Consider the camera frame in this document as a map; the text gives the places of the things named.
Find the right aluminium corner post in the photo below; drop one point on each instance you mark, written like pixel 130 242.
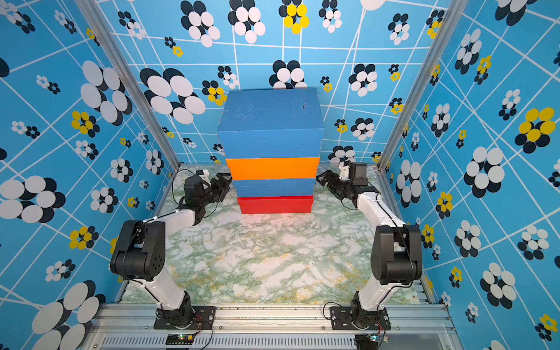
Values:
pixel 453 14

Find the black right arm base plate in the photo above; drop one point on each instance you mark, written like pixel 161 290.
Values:
pixel 347 318

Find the aluminium front rail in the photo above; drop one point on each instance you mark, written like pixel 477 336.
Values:
pixel 130 326

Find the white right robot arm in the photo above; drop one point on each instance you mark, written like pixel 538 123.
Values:
pixel 396 257

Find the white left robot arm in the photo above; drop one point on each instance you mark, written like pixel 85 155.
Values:
pixel 140 252

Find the red shoebox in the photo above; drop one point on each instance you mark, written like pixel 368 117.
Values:
pixel 276 205

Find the aluminium corner post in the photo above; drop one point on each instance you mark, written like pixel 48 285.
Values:
pixel 93 17
pixel 453 14

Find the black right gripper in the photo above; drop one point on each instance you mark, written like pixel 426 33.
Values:
pixel 328 176

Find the orange shoebox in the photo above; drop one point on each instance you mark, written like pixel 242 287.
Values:
pixel 273 168

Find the green circuit board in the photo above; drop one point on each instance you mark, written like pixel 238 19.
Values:
pixel 179 340
pixel 370 341

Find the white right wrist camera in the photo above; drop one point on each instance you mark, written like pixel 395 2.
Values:
pixel 345 170

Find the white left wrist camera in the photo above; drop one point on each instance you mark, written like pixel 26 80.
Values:
pixel 203 174

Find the left aluminium corner post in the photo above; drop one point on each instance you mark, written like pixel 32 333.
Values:
pixel 93 17

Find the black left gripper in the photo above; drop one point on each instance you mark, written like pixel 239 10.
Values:
pixel 222 189

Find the right green circuit board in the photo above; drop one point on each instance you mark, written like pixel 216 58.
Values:
pixel 370 341

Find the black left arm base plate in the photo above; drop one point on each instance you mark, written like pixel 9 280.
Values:
pixel 192 318

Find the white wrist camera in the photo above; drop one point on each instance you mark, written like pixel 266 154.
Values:
pixel 203 174
pixel 345 170

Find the blue shoebox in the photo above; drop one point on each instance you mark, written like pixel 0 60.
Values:
pixel 274 187
pixel 283 123

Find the left green circuit board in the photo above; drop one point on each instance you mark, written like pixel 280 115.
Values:
pixel 179 340

